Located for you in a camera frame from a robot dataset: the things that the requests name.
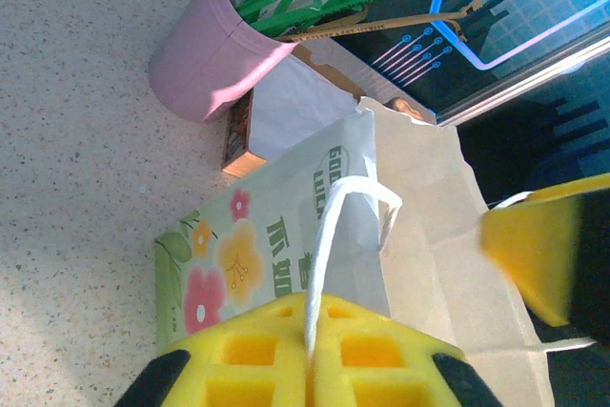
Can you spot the brown cardboard napkin tray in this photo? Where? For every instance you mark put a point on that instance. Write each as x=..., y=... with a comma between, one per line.
x=238, y=140

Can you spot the pink straw holder cup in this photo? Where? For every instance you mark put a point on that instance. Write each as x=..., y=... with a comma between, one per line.
x=209, y=68

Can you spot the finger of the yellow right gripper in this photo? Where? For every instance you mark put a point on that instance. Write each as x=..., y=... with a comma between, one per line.
x=534, y=254

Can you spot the brown paper wrapped stirrer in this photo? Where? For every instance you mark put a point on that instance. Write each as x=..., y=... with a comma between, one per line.
x=343, y=31

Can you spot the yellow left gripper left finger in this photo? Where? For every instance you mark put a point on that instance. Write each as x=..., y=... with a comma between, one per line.
x=214, y=378

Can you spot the white printed paper bag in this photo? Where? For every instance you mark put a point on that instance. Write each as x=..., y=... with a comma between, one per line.
x=429, y=259

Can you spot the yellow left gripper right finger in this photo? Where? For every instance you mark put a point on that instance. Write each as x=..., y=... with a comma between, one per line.
x=405, y=378

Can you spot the white napkin stack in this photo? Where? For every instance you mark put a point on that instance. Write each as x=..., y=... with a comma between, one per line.
x=295, y=111

